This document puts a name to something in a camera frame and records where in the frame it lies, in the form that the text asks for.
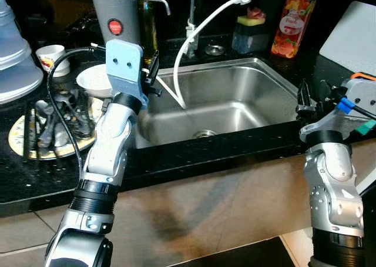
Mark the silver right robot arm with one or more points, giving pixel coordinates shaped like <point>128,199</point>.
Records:
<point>332,184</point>

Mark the orange plastic piece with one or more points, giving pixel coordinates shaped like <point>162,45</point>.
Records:
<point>363,76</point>

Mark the olive oil glass bottle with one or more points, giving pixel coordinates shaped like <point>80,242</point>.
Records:
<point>147,26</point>

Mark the teal green cloth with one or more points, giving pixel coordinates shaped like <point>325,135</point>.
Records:
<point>365,127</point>

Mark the light grey board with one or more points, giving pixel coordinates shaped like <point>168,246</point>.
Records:
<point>352,37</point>

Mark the white bowl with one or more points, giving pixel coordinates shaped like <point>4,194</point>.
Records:
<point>94,82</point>

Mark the round chrome counter cap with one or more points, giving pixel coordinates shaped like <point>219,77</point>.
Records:
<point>214,49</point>

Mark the tall chrome faucet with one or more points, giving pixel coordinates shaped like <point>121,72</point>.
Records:
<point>192,20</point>

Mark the stainless steel sink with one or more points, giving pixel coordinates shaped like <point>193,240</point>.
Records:
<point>235,96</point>

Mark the grey canister with red logo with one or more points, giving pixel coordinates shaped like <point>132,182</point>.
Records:
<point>117,8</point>

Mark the dark sponge holder box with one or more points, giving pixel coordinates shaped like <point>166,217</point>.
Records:
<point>249,39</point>

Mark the sink drain strainer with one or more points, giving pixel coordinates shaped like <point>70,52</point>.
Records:
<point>204,133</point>

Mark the yellow and pink sponge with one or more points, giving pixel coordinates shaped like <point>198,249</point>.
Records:
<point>252,17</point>

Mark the dark spoon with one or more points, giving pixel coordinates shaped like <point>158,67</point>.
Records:
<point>66,111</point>

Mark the white printed paper cup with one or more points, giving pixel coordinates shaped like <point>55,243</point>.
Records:
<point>51,58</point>

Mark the white stacked food cover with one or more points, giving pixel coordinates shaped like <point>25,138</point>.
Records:
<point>14,61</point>

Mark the floral yellow rimmed plate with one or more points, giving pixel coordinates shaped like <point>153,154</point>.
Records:
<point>20,140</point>

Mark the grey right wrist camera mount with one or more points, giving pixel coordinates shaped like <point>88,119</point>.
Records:
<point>361,92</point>

